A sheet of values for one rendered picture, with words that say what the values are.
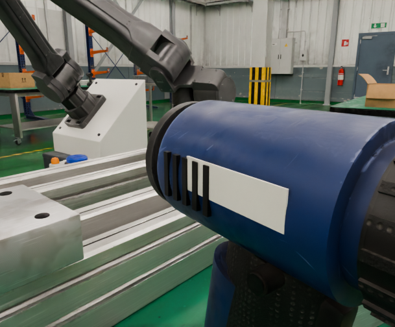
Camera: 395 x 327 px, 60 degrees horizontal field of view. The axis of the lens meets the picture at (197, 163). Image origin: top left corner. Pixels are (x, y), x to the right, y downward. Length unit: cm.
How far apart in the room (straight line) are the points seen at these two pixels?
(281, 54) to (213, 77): 1149
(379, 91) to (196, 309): 236
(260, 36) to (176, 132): 689
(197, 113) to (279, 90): 1223
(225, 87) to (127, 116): 42
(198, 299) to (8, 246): 20
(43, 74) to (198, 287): 69
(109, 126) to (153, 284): 64
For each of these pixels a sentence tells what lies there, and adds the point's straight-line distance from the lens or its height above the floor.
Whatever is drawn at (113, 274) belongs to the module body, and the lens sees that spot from 34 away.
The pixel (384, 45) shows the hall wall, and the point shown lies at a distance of 1154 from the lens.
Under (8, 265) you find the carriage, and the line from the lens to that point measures 28.
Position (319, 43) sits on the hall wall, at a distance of 1198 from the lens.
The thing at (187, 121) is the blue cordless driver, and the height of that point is 99.
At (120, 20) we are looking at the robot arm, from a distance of 64.
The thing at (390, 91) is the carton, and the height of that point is 89.
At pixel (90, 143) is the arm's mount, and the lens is 97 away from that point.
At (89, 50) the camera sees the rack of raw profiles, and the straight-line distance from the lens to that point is 947.
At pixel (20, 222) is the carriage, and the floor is 90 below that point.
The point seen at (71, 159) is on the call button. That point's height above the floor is 85.
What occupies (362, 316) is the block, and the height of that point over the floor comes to 80.
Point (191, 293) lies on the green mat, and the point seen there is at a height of 78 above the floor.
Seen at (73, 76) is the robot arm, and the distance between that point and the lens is 98.
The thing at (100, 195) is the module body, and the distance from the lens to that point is 53.
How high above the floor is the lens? 101
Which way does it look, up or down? 15 degrees down
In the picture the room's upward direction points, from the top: straight up
